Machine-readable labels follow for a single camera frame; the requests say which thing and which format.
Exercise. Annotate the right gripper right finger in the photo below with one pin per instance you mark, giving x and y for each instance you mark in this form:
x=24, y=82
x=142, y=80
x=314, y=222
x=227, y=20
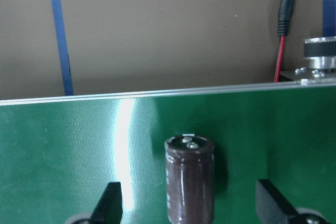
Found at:
x=271, y=206

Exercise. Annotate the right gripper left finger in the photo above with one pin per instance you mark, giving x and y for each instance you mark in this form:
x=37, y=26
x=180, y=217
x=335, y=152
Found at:
x=109, y=207

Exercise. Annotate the brown cylindrical capacitor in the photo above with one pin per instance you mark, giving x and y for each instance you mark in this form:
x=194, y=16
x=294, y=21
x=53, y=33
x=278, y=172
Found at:
x=189, y=168

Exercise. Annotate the green conveyor belt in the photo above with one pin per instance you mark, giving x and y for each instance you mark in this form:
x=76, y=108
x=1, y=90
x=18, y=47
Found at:
x=58, y=154

